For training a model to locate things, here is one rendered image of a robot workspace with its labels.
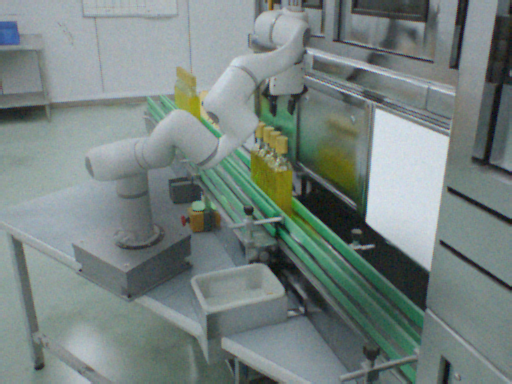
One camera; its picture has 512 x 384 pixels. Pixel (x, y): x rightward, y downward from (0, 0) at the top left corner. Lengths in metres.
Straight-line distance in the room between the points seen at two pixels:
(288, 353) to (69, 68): 6.31
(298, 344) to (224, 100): 0.63
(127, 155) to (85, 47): 5.96
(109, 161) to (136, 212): 0.25
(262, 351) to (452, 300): 0.80
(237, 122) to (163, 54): 6.22
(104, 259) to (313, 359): 0.66
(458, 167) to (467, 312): 0.16
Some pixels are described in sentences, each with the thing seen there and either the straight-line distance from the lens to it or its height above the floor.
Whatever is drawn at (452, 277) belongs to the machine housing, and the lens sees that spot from 0.62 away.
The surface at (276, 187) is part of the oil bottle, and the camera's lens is 1.59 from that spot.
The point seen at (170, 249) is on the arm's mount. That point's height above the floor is 0.85.
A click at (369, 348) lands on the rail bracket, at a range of 0.98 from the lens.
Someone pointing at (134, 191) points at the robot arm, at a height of 1.04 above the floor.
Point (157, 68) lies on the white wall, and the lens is 7.45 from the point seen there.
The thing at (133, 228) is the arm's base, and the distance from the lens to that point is 1.61.
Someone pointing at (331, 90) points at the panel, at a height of 1.31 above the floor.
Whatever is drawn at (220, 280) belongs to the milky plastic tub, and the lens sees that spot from 1.51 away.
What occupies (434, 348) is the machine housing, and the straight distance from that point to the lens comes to 0.69.
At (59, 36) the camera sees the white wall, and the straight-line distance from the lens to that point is 7.29.
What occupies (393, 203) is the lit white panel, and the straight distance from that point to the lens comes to 1.33.
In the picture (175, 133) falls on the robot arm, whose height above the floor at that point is 1.27.
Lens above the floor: 1.61
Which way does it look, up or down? 22 degrees down
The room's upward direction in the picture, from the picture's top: straight up
